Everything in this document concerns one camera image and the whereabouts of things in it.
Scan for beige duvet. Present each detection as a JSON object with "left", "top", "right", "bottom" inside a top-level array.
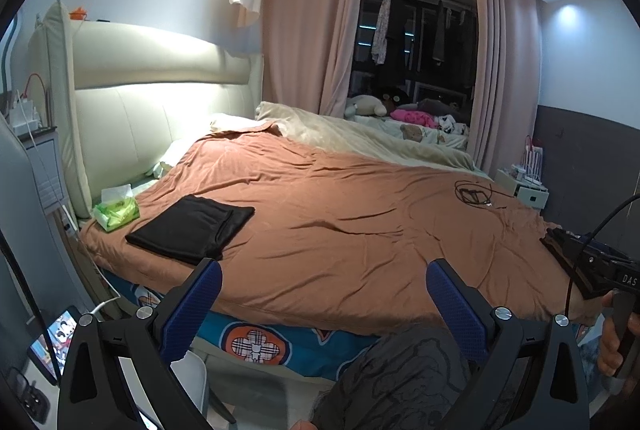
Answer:
[{"left": 255, "top": 101, "right": 493, "bottom": 183}]

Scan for grey plush toy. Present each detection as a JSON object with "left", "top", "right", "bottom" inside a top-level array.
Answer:
[{"left": 415, "top": 98, "right": 463, "bottom": 116}]

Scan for phone with lit screen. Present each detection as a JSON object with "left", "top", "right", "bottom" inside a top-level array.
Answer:
[{"left": 27, "top": 305, "right": 83, "bottom": 386}]

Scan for person's right forearm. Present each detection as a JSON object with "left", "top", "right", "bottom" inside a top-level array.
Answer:
[{"left": 590, "top": 380, "right": 640, "bottom": 430}]

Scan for white power adapters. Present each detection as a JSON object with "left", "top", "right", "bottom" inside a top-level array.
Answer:
[{"left": 7, "top": 90, "right": 43, "bottom": 136}]

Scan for pink curtain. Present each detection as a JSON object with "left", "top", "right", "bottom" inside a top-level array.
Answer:
[
  {"left": 472, "top": 0, "right": 543, "bottom": 173},
  {"left": 262, "top": 0, "right": 365, "bottom": 118}
]

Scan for person's leg in grey shorts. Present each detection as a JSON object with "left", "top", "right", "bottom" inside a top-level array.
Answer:
[{"left": 290, "top": 322, "right": 506, "bottom": 430}]

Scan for grey hanging garment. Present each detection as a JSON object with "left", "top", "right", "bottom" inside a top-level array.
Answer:
[{"left": 432, "top": 0, "right": 448, "bottom": 62}]

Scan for green tissue pack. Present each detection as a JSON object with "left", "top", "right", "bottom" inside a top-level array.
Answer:
[{"left": 92, "top": 184, "right": 141, "bottom": 232}]

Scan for black and white plush toy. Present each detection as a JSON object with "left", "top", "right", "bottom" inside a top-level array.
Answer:
[{"left": 437, "top": 114, "right": 469, "bottom": 134}]

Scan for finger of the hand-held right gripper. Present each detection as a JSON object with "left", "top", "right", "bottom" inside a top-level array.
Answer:
[{"left": 570, "top": 237, "right": 623, "bottom": 301}]

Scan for person's right hand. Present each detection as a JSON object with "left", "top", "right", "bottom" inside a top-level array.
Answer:
[{"left": 597, "top": 290, "right": 640, "bottom": 378}]

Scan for light grey board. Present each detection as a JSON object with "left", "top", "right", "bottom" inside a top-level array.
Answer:
[{"left": 0, "top": 115, "right": 76, "bottom": 361}]

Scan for brown blanket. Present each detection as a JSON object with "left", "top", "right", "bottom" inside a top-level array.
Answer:
[{"left": 79, "top": 128, "right": 601, "bottom": 326}]

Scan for black charging case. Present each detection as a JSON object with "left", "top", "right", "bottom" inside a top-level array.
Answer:
[{"left": 5, "top": 370, "right": 51, "bottom": 426}]

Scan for white pillow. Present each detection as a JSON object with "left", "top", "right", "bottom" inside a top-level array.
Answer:
[{"left": 150, "top": 112, "right": 273, "bottom": 181}]

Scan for cream padded headboard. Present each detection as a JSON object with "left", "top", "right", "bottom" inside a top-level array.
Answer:
[{"left": 27, "top": 0, "right": 265, "bottom": 223}]

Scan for light patterned hanging garment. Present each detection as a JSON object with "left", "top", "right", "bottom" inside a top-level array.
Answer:
[{"left": 371, "top": 0, "right": 392, "bottom": 65}]

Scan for white charging cable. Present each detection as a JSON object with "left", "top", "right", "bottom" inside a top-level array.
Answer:
[{"left": 90, "top": 295, "right": 123, "bottom": 315}]

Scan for grey nightstand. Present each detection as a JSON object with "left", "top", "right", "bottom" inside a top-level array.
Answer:
[{"left": 17, "top": 126, "right": 68, "bottom": 213}]

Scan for black coiled cable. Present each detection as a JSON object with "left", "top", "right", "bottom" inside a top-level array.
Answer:
[{"left": 454, "top": 180, "right": 516, "bottom": 210}]

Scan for stack of dark clothes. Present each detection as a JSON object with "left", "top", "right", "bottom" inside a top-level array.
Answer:
[{"left": 539, "top": 227, "right": 591, "bottom": 298}]

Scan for short dark hanging garment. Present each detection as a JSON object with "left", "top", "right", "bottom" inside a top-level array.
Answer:
[{"left": 452, "top": 10, "right": 476, "bottom": 71}]

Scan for pink cloth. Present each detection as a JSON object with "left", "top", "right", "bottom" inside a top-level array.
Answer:
[{"left": 390, "top": 108, "right": 438, "bottom": 128}]

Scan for black sleeveless shirt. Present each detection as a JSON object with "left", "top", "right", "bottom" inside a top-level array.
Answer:
[{"left": 125, "top": 194, "right": 256, "bottom": 267}]

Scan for white nightstand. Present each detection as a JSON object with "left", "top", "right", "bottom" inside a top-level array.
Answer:
[{"left": 495, "top": 167, "right": 551, "bottom": 211}]

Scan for long dark hanging garment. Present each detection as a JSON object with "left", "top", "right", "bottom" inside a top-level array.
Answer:
[{"left": 387, "top": 0, "right": 413, "bottom": 71}]

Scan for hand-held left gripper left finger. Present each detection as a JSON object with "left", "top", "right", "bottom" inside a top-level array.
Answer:
[{"left": 57, "top": 258, "right": 223, "bottom": 430}]

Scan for cream plush toy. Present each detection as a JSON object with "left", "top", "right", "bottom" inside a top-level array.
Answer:
[{"left": 345, "top": 94, "right": 388, "bottom": 120}]

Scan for white chair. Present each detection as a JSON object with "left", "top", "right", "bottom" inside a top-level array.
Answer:
[{"left": 170, "top": 350, "right": 238, "bottom": 426}]

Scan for dark brown plush toy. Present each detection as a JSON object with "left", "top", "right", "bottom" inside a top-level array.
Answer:
[{"left": 377, "top": 87, "right": 418, "bottom": 111}]

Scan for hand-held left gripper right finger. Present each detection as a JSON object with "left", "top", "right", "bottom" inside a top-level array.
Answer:
[{"left": 426, "top": 258, "right": 591, "bottom": 430}]

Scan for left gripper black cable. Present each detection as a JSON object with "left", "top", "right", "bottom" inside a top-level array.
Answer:
[{"left": 0, "top": 227, "right": 68, "bottom": 383}]

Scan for blue printed bed sheet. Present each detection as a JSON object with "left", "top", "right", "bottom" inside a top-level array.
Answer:
[{"left": 102, "top": 272, "right": 441, "bottom": 383}]

